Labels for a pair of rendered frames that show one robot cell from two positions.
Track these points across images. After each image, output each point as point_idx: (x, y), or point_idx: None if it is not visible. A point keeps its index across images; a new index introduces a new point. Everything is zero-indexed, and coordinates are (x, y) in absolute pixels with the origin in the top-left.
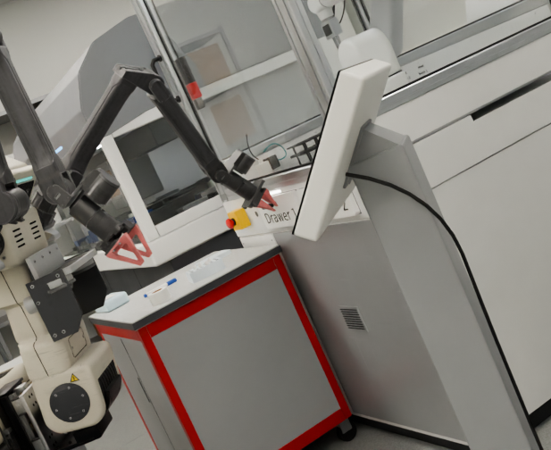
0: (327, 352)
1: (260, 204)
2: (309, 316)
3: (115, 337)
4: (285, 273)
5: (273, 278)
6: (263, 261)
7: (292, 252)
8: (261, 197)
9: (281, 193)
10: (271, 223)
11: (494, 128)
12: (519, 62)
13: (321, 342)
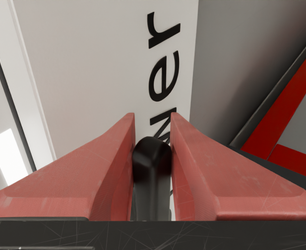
0: (298, 53)
1: (302, 191)
2: (273, 89)
3: None
4: (268, 124)
5: None
6: (305, 176)
7: (219, 110)
8: (191, 228)
9: (19, 113)
10: (173, 202)
11: None
12: None
13: (291, 64)
